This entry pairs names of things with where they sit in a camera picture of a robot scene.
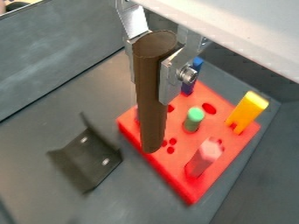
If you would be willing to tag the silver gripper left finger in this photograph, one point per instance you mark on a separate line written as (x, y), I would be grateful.
(133, 18)

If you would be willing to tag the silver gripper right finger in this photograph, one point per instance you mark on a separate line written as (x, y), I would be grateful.
(191, 45)

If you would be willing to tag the brown oval peg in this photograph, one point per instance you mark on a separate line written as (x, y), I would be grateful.
(151, 49)

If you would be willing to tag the red peg board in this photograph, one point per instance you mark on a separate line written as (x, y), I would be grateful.
(181, 143)

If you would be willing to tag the dark blue peg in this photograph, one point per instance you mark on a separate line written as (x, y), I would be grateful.
(190, 75)

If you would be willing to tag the green round peg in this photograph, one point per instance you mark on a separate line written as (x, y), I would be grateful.
(193, 120)

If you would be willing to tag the yellow notched peg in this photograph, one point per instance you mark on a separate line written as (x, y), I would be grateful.
(246, 112)

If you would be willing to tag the pink hexagonal peg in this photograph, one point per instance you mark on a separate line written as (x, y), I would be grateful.
(205, 156)

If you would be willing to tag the black angled bracket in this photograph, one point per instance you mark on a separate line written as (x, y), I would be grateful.
(87, 159)

